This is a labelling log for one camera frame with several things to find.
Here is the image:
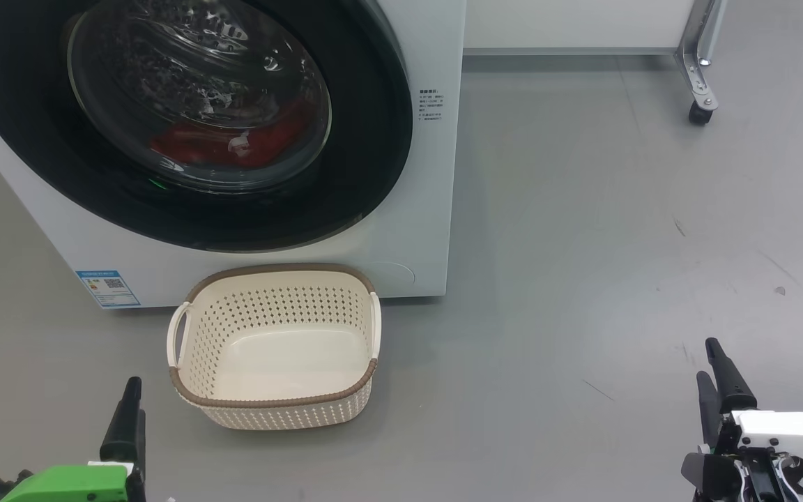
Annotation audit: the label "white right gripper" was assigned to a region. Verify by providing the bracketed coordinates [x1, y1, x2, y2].
[680, 338, 803, 502]

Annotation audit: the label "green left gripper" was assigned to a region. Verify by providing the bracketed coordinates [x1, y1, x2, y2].
[0, 377, 146, 502]

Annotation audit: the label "red and white clothes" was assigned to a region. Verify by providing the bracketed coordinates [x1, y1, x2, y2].
[149, 98, 319, 170]

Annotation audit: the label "black round glass washer door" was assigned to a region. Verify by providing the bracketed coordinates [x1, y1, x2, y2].
[0, 0, 414, 253]

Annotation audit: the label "cream perforated laundry basket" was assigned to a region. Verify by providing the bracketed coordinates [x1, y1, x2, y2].
[167, 264, 382, 431]

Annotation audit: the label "white front-load washing machine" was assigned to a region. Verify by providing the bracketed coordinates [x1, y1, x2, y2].
[0, 0, 467, 310]

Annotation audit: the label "blue energy label sticker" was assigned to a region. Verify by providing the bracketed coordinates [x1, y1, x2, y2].
[75, 271, 142, 308]

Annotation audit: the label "black caster wheel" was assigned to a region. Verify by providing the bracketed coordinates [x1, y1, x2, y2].
[688, 99, 717, 127]

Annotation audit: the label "white partition panel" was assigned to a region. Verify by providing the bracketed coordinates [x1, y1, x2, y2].
[463, 0, 696, 56]

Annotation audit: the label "small black text sticker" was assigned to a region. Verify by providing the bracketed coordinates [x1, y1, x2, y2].
[419, 89, 445, 123]

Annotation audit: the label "silver metal frame leg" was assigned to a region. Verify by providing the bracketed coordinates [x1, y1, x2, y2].
[675, 0, 728, 112]

